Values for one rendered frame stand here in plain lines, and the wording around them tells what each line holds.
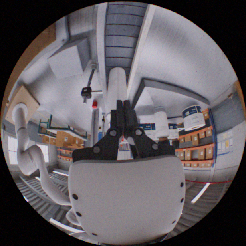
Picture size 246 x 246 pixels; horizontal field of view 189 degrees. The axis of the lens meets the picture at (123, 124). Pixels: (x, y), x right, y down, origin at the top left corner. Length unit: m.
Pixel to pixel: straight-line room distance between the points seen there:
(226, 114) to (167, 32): 4.39
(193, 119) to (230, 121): 3.99
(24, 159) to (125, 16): 0.61
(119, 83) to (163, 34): 0.23
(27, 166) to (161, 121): 0.78
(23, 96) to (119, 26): 0.63
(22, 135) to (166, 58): 0.75
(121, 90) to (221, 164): 4.81
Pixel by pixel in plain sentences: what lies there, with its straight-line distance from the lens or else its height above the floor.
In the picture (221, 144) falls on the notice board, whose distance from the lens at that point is 4.47.
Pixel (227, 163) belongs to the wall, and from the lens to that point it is 4.80.
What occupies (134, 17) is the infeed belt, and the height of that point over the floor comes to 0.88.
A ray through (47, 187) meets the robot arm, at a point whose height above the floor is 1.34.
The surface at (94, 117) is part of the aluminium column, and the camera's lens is 0.61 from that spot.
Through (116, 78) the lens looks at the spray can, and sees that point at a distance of 0.23.
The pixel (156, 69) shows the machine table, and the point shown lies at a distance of 0.37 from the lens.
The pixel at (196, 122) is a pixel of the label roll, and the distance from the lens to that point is 0.64.
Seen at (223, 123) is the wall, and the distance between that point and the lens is 4.54.
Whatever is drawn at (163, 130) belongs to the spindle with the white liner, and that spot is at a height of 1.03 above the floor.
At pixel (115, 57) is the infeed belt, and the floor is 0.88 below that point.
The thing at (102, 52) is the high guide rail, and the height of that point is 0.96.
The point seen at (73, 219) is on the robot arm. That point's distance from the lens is 0.54.
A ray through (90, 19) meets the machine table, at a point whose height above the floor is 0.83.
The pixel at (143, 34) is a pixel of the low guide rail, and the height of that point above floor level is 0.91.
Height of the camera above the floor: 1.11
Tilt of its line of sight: 16 degrees down
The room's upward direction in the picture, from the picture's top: 178 degrees clockwise
